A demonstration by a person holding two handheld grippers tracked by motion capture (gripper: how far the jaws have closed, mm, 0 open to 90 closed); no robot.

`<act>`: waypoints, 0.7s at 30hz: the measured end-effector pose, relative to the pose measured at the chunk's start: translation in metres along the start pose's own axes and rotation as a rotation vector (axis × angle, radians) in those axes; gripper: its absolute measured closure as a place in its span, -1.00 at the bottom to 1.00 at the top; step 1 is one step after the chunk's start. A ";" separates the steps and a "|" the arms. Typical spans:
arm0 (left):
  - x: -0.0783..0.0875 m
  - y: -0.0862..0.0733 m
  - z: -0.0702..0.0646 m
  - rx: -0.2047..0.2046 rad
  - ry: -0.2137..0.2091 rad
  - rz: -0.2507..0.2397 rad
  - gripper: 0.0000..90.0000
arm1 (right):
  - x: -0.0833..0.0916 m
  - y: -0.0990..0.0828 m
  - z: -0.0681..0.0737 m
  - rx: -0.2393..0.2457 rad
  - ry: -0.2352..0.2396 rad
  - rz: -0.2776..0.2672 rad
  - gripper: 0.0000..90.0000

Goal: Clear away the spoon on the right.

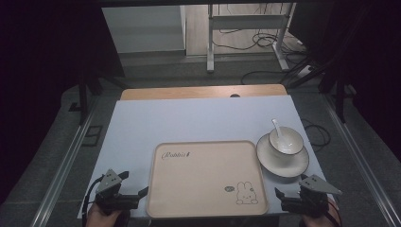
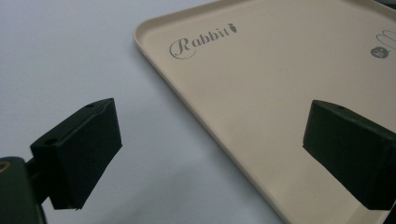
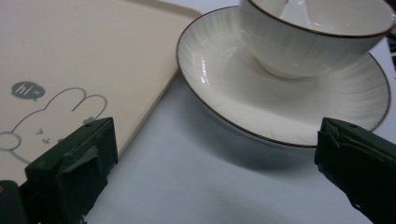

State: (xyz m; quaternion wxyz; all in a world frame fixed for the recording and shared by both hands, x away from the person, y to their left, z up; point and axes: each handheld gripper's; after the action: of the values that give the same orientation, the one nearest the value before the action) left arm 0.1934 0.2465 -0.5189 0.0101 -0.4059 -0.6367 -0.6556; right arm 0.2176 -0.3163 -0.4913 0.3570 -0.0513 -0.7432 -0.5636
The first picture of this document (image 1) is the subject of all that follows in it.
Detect person's right hand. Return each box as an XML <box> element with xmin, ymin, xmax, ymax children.
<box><xmin>301</xmin><ymin>198</ymin><xmax>340</xmax><ymax>227</ymax></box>

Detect beige tray with rabbit print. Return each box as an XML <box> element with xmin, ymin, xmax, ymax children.
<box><xmin>146</xmin><ymin>140</ymin><xmax>270</xmax><ymax>219</ymax></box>

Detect white cabinet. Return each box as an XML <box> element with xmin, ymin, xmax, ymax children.
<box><xmin>100</xmin><ymin>5</ymin><xmax>187</xmax><ymax>55</ymax></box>

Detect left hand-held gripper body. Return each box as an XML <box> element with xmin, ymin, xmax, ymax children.
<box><xmin>94</xmin><ymin>168</ymin><xmax>140</xmax><ymax>216</ymax></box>

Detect white power strip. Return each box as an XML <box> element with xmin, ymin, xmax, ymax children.
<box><xmin>295</xmin><ymin>63</ymin><xmax>317</xmax><ymax>79</ymax></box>

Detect black looped floor cable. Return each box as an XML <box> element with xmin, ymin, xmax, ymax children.
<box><xmin>300</xmin><ymin>118</ymin><xmax>332</xmax><ymax>148</ymax></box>

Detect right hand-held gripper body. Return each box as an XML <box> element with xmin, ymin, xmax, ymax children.
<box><xmin>280</xmin><ymin>174</ymin><xmax>343</xmax><ymax>219</ymax></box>

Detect white metal stand frame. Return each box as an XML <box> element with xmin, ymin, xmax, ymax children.
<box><xmin>205</xmin><ymin>2</ymin><xmax>298</xmax><ymax>74</ymax></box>

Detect pale blue table mat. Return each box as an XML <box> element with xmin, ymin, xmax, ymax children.
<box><xmin>77</xmin><ymin>95</ymin><xmax>327</xmax><ymax>219</ymax></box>

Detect red and black gripper cable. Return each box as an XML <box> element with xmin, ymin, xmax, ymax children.
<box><xmin>324</xmin><ymin>200</ymin><xmax>343</xmax><ymax>227</ymax></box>

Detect person's left hand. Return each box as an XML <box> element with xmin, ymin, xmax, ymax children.
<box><xmin>85</xmin><ymin>202</ymin><xmax>123</xmax><ymax>227</ymax></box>

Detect white bowl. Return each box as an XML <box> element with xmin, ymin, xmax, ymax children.
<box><xmin>268</xmin><ymin>126</ymin><xmax>305</xmax><ymax>156</ymax></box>

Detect black metal stand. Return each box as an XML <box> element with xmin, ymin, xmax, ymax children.
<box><xmin>287</xmin><ymin>53</ymin><xmax>358</xmax><ymax>125</ymax></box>
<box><xmin>76</xmin><ymin>60</ymin><xmax>129</xmax><ymax>126</ymax></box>

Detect white spoon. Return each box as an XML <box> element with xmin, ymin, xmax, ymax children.
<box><xmin>271</xmin><ymin>118</ymin><xmax>283</xmax><ymax>140</ymax></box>

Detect aluminium floor rail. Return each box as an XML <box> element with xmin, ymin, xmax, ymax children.
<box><xmin>321</xmin><ymin>93</ymin><xmax>401</xmax><ymax>227</ymax></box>
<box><xmin>28</xmin><ymin>96</ymin><xmax>101</xmax><ymax>227</ymax></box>

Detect tangled black floor cables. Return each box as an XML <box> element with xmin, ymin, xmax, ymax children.
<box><xmin>210</xmin><ymin>27</ymin><xmax>308</xmax><ymax>55</ymax></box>

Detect wooden table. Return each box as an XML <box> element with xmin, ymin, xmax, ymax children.
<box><xmin>120</xmin><ymin>83</ymin><xmax>288</xmax><ymax>101</ymax></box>

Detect white plate with dark rim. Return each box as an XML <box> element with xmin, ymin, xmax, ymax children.
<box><xmin>255</xmin><ymin>133</ymin><xmax>310</xmax><ymax>179</ymax></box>

